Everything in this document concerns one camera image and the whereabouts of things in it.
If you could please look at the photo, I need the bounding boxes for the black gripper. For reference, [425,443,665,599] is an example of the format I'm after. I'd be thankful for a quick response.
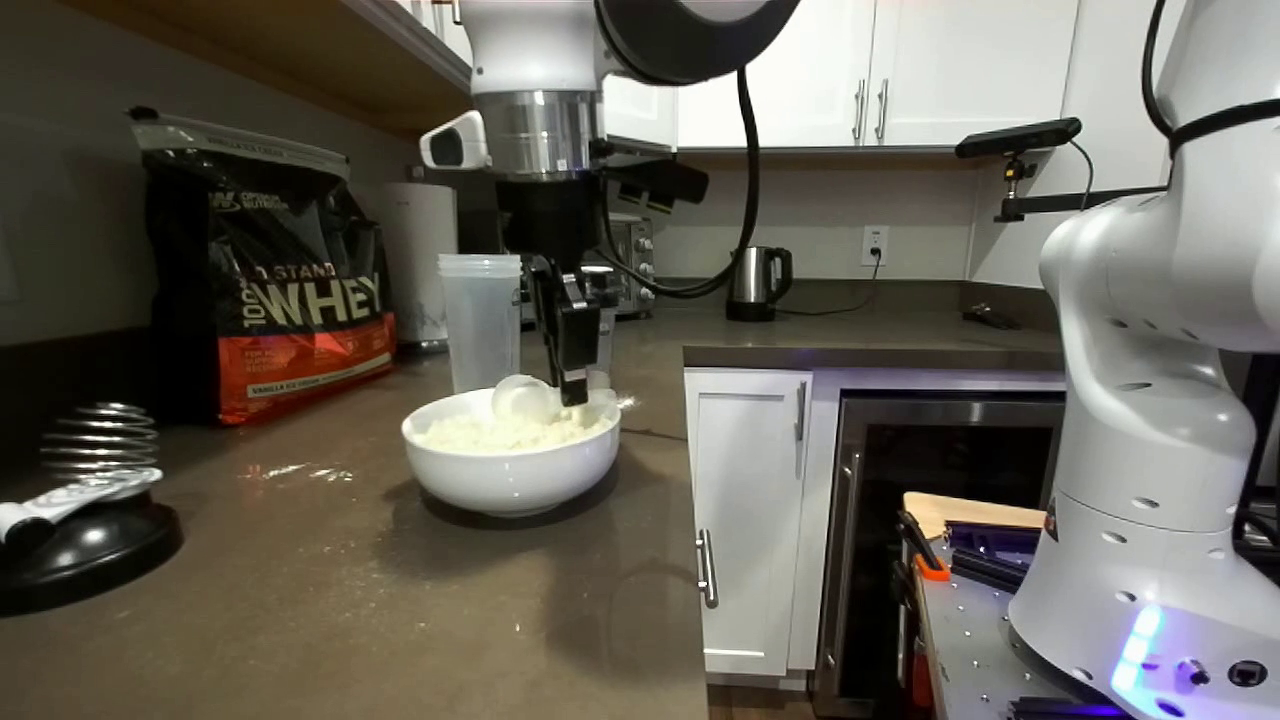
[495,179,600,410]

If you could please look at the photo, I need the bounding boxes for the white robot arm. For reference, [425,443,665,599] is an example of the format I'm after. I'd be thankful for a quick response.
[1009,0,1280,720]

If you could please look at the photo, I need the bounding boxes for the open clear plastic cup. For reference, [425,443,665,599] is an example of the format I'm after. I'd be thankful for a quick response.
[442,251,519,392]

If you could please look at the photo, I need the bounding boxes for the white ceramic bowl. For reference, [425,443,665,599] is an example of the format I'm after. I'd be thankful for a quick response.
[401,390,622,515]

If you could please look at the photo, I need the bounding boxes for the silver toaster oven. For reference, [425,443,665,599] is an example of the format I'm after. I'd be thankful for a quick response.
[613,213,653,317]

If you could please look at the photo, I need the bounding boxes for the white protein powder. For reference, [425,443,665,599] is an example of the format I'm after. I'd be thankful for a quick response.
[420,403,613,456]

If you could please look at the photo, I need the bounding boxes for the white paper towel roll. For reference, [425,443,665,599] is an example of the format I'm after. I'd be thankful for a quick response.
[383,185,455,347]

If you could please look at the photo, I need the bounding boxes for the stainless electric kettle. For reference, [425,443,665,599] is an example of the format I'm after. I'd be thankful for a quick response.
[723,244,791,322]

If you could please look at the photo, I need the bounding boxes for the white lower cabinet door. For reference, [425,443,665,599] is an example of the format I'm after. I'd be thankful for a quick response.
[686,367,809,676]

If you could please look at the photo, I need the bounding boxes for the black whey protein bag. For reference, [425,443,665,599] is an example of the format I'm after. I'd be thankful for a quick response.
[128,110,398,429]

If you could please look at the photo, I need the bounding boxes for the white upper cabinets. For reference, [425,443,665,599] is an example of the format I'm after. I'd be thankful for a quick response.
[597,0,1163,151]

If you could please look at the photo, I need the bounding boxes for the black lid with foil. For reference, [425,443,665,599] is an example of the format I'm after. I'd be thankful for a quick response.
[0,401,183,615]

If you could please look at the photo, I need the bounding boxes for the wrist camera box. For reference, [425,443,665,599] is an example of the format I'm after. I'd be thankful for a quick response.
[420,111,494,174]

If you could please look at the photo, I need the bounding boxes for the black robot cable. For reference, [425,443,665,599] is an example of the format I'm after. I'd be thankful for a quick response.
[597,56,767,306]

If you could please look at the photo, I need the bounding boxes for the black camera on stand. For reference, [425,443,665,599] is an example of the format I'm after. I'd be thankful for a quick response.
[957,115,1120,224]

